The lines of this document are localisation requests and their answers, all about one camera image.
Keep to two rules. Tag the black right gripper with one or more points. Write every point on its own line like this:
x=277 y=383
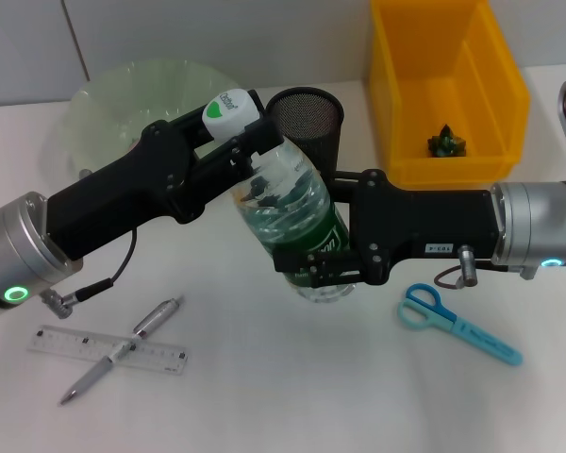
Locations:
x=420 y=222

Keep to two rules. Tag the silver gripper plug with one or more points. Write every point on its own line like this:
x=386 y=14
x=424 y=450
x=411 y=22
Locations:
x=56 y=304
x=468 y=266

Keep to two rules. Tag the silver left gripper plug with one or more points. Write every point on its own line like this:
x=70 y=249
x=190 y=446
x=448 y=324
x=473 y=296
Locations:
x=56 y=304

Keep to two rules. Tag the blue scissors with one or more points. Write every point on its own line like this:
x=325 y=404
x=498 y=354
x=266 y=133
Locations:
x=481 y=340

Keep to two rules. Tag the green plastic wrapper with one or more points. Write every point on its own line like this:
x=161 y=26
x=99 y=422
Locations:
x=445 y=141

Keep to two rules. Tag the clear green-labelled water bottle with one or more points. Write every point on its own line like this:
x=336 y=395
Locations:
x=292 y=207

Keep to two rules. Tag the pale green glass fruit bowl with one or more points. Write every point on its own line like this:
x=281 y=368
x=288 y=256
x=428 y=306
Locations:
x=122 y=94

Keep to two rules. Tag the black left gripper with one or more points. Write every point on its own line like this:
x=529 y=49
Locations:
x=122 y=193

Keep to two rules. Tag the yellow plastic bin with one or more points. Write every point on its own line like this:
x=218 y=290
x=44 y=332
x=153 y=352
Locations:
x=453 y=85

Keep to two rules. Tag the silver pen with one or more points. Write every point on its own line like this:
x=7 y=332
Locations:
x=92 y=375

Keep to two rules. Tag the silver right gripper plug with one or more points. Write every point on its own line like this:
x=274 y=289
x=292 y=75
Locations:
x=468 y=266

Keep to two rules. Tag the transparent plastic ruler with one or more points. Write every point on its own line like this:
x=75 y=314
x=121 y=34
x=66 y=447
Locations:
x=160 y=356

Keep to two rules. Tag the black mesh pen holder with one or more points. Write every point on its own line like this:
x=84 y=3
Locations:
x=311 y=122

